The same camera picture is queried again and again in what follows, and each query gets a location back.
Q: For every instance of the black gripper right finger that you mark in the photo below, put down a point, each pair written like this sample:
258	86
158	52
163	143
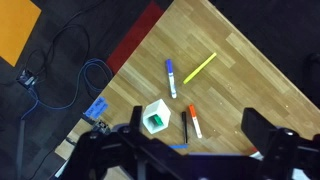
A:
258	128

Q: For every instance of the red floor mat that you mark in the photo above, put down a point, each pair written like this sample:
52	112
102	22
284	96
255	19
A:
133	38

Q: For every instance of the yellow highlighter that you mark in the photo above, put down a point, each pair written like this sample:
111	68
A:
200	68

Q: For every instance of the blue marker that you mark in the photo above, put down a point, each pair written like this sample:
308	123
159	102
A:
178	146

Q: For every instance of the orange marker white barrel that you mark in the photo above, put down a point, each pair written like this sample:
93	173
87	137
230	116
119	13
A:
195	121

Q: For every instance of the white square pen holder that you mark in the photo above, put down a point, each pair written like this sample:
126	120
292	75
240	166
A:
159	111

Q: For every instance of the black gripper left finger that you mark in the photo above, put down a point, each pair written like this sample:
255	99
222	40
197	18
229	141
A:
136	118

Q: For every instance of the purple marker white barrel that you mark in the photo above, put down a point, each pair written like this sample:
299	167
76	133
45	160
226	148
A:
171	80

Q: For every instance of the black pen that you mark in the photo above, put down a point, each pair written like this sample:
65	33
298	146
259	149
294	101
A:
184	128

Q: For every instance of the small blue tape label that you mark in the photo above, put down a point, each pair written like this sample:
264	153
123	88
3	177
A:
101	101

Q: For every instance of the green marker in holder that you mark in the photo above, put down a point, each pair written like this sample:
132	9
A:
156	120

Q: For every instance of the large blue tape label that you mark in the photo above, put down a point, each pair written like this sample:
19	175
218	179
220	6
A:
95	110

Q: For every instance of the orange floor mat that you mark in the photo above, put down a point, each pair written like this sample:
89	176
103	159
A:
16	28

